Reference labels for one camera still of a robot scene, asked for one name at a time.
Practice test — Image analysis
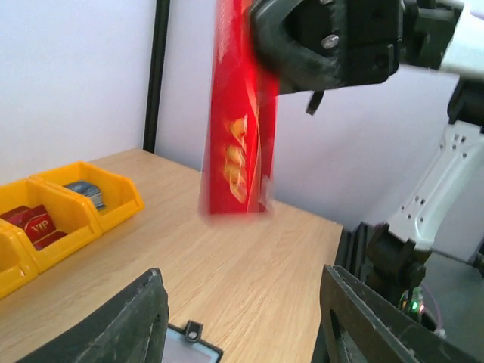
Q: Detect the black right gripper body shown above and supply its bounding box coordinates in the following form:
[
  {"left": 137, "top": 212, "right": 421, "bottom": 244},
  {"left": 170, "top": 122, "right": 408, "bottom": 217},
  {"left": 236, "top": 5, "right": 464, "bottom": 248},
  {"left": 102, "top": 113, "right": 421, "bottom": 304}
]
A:
[{"left": 340, "top": 1, "right": 461, "bottom": 87}]

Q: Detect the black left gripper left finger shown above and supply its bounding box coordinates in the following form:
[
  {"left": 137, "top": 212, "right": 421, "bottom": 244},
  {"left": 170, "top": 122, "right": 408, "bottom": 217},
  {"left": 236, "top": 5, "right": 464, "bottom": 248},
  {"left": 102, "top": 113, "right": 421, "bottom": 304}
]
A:
[{"left": 21, "top": 268, "right": 169, "bottom": 362}]

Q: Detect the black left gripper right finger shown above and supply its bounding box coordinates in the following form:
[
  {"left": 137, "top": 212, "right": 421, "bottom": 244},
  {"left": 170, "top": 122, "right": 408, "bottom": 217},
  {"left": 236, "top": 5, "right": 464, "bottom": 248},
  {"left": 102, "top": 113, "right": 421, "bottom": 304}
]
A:
[{"left": 312, "top": 265, "right": 479, "bottom": 362}]

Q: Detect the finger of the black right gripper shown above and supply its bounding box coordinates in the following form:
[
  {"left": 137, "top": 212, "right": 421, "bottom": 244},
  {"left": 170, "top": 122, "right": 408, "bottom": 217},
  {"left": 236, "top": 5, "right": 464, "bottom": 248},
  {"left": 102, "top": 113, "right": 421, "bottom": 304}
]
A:
[{"left": 250, "top": 1, "right": 348, "bottom": 94}]

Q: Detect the black card holder wallet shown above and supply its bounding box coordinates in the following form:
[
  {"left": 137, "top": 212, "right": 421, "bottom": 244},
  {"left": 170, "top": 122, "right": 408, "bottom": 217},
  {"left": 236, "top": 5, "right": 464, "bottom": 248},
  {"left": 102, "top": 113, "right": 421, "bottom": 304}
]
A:
[{"left": 161, "top": 320, "right": 224, "bottom": 363}]

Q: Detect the red VIP card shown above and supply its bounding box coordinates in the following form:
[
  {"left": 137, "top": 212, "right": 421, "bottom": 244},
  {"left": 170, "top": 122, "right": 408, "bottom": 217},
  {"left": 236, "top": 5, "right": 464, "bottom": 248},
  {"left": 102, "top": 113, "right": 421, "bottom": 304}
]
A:
[{"left": 199, "top": 1, "right": 279, "bottom": 220}]

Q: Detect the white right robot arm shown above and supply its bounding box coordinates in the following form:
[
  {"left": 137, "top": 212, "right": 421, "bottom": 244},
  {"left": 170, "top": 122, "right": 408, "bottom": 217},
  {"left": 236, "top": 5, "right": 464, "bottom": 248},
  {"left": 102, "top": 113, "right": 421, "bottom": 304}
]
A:
[{"left": 250, "top": 1, "right": 483, "bottom": 320}]

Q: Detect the yellow bin with red cards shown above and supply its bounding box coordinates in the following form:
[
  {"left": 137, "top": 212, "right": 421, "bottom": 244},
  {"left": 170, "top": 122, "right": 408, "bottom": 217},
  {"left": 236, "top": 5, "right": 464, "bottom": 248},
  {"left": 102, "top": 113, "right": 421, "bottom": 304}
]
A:
[{"left": 1, "top": 178, "right": 102, "bottom": 272}]

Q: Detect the yellow bin with black cards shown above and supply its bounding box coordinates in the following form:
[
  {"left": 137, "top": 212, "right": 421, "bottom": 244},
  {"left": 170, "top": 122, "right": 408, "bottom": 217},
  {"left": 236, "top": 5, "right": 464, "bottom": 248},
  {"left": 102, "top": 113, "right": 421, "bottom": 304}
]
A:
[{"left": 1, "top": 222, "right": 39, "bottom": 299}]

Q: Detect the yellow bin with blue cards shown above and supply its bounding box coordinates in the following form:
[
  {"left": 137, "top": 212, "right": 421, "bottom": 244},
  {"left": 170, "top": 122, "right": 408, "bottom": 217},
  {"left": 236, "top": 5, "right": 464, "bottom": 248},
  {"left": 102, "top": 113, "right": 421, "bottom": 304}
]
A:
[{"left": 33, "top": 161, "right": 144, "bottom": 232}]

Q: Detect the red card stack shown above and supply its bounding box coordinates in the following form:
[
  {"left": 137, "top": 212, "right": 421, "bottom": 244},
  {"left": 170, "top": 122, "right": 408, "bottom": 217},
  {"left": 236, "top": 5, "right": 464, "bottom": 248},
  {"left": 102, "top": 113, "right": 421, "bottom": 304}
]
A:
[{"left": 1, "top": 204, "right": 67, "bottom": 250}]

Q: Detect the blue card stack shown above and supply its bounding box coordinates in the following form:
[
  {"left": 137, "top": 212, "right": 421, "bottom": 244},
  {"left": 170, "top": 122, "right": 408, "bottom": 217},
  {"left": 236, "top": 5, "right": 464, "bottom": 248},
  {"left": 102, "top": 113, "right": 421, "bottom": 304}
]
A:
[{"left": 64, "top": 180, "right": 105, "bottom": 210}]

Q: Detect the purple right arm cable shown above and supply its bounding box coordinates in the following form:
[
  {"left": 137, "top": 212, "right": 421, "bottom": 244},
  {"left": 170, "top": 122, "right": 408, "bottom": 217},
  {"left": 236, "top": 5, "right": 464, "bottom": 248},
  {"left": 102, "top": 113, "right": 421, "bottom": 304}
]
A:
[{"left": 419, "top": 283, "right": 445, "bottom": 336}]

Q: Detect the black right rear frame post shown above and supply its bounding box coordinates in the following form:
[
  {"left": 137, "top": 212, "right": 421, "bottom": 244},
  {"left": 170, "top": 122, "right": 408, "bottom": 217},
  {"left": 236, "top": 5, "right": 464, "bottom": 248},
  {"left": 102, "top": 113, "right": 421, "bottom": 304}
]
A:
[{"left": 143, "top": 0, "right": 171, "bottom": 154}]

